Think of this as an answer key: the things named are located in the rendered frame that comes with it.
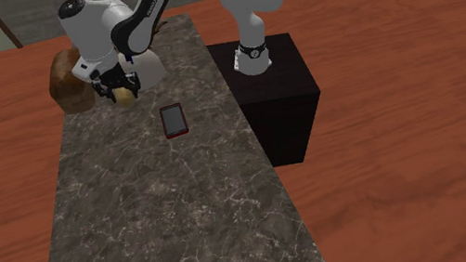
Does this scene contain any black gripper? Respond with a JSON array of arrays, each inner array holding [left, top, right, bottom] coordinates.
[[88, 61, 144, 107]]

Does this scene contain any yellow-brown potato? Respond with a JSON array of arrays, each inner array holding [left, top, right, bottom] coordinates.
[[112, 85, 139, 111]]

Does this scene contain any white rounded bowl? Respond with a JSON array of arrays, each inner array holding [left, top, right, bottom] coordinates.
[[129, 46, 170, 92]]

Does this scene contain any brown bread loaf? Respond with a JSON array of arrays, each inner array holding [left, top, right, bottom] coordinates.
[[43, 45, 99, 119]]

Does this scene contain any red-edged smartphone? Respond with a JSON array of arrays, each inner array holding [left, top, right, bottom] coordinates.
[[157, 101, 190, 141]]

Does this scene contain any black robot stand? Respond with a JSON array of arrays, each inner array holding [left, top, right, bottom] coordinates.
[[205, 29, 331, 176]]

